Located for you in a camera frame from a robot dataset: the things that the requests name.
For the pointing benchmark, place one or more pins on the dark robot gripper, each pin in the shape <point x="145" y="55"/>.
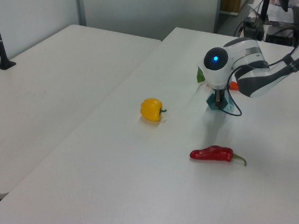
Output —
<point x="218" y="86"/>

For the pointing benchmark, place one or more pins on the teal hexagonal mug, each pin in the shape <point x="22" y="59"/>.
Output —
<point x="228" y="105"/>

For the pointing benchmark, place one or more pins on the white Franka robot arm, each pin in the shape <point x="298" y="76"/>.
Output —
<point x="256" y="74"/>

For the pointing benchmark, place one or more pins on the orange toy carrot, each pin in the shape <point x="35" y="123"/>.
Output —
<point x="200" y="76"/>

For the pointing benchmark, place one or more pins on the red toy chili pepper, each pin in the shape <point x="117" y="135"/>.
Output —
<point x="211" y="153"/>

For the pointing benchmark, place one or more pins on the yellow toy bell pepper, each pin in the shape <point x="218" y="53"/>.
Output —
<point x="152" y="109"/>

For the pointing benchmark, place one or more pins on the small black box device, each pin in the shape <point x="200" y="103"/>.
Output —
<point x="254" y="28"/>

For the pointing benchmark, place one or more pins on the black electronics controller box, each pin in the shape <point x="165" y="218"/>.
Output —
<point x="279" y="37"/>

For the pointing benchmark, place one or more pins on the brown wooden cabinet panel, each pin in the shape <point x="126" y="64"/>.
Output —
<point x="230" y="2"/>

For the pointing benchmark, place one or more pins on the white paper sheet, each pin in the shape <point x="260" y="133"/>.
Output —
<point x="279" y="14"/>

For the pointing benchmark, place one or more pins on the black monitor stand post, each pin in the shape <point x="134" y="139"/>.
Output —
<point x="265" y="8"/>

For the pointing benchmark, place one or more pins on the grey partition frame post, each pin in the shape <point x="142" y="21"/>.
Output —
<point x="79" y="2"/>

